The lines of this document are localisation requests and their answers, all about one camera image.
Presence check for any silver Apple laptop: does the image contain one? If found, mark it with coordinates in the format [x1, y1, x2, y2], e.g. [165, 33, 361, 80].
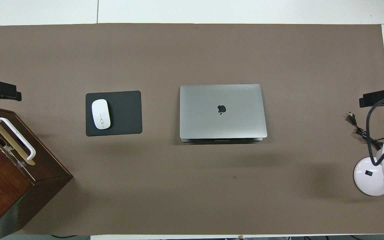
[179, 84, 268, 143]

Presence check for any white desk lamp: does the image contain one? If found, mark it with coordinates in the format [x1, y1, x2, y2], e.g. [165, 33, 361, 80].
[353, 132, 384, 196]

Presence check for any dark brown wooden box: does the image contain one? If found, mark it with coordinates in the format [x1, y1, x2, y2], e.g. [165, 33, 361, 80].
[0, 104, 74, 240]

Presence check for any white computer mouse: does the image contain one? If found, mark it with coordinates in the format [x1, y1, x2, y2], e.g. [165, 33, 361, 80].
[91, 99, 111, 130]

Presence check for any black mouse pad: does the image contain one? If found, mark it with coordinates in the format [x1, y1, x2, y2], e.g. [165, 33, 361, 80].
[85, 90, 143, 137]

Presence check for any brown table mat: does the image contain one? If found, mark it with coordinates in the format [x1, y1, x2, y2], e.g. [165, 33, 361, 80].
[0, 23, 384, 236]

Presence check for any black lamp power cord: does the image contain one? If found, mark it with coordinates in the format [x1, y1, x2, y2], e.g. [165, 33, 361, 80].
[349, 112, 384, 150]

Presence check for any white box handle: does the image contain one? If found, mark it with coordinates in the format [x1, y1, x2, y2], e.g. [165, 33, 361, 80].
[0, 117, 36, 161]

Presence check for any gold handle plate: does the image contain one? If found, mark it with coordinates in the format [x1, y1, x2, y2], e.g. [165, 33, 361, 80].
[0, 117, 36, 166]

